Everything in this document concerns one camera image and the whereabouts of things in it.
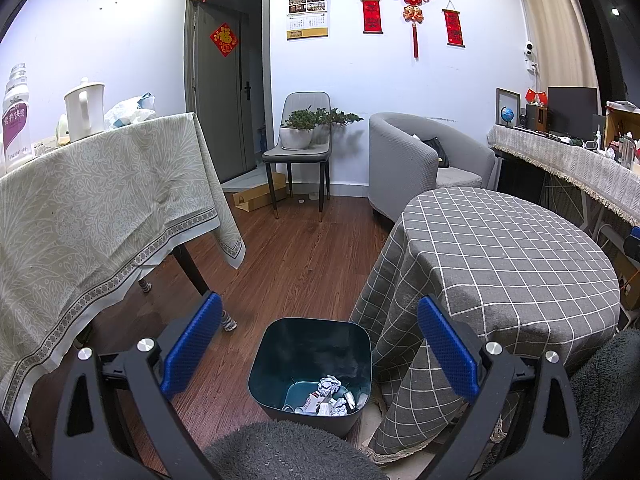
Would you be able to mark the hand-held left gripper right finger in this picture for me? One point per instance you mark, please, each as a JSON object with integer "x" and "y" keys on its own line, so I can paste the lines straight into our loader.
{"x": 447, "y": 345}

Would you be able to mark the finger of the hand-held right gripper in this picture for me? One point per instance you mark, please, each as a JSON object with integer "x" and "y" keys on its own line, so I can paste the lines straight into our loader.
{"x": 636, "y": 234}

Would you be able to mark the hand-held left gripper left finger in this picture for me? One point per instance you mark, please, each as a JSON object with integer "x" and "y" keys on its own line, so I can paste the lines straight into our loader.
{"x": 192, "y": 345}

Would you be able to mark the teal plastic waste bin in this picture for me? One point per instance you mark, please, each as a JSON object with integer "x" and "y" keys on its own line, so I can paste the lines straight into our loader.
{"x": 280, "y": 360}

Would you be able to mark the dark wooden table leg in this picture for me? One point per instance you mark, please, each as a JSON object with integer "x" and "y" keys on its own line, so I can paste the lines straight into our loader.
{"x": 192, "y": 270}
{"x": 144, "y": 285}

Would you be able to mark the grey checked tablecloth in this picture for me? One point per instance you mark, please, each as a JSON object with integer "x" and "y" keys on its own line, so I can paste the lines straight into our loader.
{"x": 500, "y": 260}

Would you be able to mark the long desk with fringed cloth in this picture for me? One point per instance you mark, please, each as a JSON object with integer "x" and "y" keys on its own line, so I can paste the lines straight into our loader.
{"x": 565, "y": 160}

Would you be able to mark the open cardboard box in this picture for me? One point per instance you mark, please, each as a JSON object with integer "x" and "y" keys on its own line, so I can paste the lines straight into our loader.
{"x": 617, "y": 117}

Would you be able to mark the black monitor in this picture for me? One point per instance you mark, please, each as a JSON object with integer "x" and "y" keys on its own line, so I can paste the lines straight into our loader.
{"x": 572, "y": 110}

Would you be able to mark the person's left leg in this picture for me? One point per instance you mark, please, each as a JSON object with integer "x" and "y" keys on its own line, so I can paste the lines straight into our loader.
{"x": 290, "y": 452}

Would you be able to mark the person's leg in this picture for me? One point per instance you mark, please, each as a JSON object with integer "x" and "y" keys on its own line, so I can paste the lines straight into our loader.
{"x": 290, "y": 452}
{"x": 607, "y": 390}

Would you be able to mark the dark wooden speaker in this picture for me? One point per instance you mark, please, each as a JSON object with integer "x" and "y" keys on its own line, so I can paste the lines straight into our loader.
{"x": 536, "y": 117}

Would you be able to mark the person's right leg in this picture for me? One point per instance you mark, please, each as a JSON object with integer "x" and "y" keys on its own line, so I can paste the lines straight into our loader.
{"x": 607, "y": 390}

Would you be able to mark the flat cardboard box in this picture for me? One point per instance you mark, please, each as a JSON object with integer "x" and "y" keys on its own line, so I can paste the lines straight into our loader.
{"x": 260, "y": 197}

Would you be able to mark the table with beige cloth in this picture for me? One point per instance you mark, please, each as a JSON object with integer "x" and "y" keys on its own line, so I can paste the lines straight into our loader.
{"x": 100, "y": 210}

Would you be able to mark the small red flags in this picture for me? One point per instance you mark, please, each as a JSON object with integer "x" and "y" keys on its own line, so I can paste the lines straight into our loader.
{"x": 536, "y": 96}

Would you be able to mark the small blue globe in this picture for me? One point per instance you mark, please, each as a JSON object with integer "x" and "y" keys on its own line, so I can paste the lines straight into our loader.
{"x": 507, "y": 112}

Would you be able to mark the grey armchair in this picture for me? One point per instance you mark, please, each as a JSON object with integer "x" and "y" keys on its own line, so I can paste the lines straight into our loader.
{"x": 400, "y": 165}

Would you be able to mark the black bag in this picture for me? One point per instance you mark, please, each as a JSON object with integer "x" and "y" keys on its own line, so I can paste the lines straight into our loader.
{"x": 435, "y": 152}

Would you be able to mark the beige curtain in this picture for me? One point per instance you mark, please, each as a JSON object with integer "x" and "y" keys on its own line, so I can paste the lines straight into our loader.
{"x": 555, "y": 35}

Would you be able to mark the grey dining chair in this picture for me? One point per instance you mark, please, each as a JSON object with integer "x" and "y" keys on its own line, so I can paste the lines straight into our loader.
{"x": 300, "y": 155}

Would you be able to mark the potted green plant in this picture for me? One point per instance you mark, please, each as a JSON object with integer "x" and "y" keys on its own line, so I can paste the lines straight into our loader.
{"x": 295, "y": 135}

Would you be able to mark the white plastic bag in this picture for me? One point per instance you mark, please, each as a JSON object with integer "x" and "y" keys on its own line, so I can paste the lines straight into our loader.
{"x": 127, "y": 112}

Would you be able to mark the grey door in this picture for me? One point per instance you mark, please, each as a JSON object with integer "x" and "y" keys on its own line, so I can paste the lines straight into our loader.
{"x": 225, "y": 100}

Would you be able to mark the white electric kettle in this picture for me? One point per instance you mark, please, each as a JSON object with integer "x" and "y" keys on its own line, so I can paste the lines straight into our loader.
{"x": 85, "y": 112}

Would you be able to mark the red hanging scroll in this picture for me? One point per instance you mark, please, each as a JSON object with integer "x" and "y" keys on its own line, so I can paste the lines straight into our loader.
{"x": 372, "y": 15}
{"x": 453, "y": 27}

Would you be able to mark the clear plastic bottle purple label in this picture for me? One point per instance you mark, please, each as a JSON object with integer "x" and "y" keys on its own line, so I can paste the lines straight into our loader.
{"x": 16, "y": 125}

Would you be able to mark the red diamond door decoration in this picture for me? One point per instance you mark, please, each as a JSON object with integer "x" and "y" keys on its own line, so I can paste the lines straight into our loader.
{"x": 224, "y": 40}

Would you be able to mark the picture frame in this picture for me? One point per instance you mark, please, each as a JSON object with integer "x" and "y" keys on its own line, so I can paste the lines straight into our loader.
{"x": 507, "y": 96}

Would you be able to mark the white security camera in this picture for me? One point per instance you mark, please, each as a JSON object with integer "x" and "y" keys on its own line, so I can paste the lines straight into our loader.
{"x": 529, "y": 50}

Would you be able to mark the wall calendar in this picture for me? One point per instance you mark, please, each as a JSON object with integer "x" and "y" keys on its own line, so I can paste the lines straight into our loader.
{"x": 307, "y": 15}

